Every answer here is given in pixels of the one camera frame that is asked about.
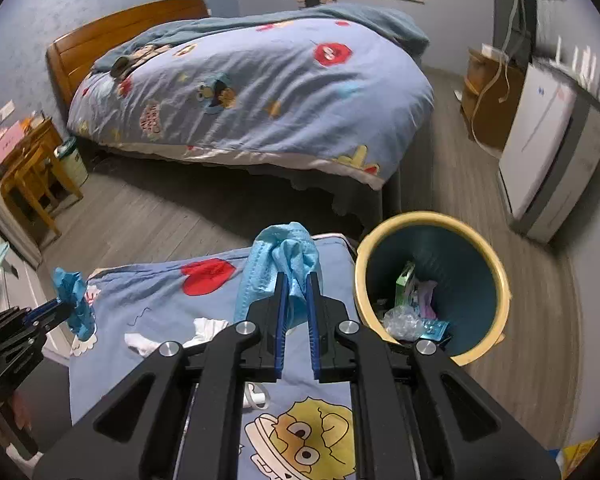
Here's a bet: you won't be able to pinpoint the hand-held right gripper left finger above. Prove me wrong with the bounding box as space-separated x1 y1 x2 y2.
32 272 288 480

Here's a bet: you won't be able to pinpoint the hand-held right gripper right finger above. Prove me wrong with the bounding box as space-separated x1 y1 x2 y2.
306 271 561 480

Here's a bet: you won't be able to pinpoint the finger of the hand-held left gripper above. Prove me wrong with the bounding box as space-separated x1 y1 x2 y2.
32 310 72 333
22 298 63 322

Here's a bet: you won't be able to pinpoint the blue rubber glove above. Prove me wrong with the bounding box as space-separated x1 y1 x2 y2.
54 267 97 341

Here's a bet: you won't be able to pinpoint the blue face mask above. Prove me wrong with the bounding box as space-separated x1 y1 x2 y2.
234 221 321 411

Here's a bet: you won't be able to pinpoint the clear plastic bag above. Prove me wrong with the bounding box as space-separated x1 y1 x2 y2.
382 305 426 343

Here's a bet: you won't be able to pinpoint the green white cardboard box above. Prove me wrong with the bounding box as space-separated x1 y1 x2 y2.
395 261 417 308

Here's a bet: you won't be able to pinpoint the purple tissue packet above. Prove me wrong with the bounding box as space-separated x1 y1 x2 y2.
414 280 438 318

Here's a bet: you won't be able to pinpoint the teal foil wrapper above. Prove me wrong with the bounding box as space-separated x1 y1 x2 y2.
420 319 448 343

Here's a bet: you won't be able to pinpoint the yellow rimmed teal bin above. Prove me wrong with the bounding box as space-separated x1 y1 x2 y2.
354 211 511 367

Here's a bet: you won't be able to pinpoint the white low cabinet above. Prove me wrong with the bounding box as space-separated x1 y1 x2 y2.
0 240 76 376

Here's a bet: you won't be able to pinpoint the white crumpled tissue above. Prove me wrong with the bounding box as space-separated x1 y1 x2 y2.
125 317 231 358

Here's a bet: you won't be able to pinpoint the blue cartoon printed cloth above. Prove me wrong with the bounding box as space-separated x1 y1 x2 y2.
69 232 361 480

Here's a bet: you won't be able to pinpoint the wooden nightstand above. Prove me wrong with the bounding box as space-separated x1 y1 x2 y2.
0 117 83 238

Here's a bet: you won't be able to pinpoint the dark bed base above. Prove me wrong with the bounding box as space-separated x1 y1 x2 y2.
87 137 403 226

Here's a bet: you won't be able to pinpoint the small white bucket green lid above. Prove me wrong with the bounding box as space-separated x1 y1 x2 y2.
54 136 89 187

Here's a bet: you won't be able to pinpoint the pink box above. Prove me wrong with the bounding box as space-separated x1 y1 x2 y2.
0 127 23 166

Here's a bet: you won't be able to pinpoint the bed with cartoon duvet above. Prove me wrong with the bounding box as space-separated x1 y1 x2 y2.
66 2 436 191

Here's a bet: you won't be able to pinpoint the wooden headboard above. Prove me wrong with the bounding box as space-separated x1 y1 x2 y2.
46 0 211 111

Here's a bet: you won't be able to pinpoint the yellow blue box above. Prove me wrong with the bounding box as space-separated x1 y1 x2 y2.
557 439 600 467

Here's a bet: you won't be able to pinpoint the white air purifier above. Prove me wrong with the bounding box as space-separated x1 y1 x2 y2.
497 60 600 246

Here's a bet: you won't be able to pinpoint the wooden cabinet with monitor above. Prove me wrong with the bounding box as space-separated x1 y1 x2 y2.
469 0 523 153

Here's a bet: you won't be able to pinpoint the black monitor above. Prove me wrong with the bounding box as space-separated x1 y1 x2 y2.
492 0 538 68

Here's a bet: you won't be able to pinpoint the white router with antennas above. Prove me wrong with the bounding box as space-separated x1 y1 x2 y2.
549 35 600 95

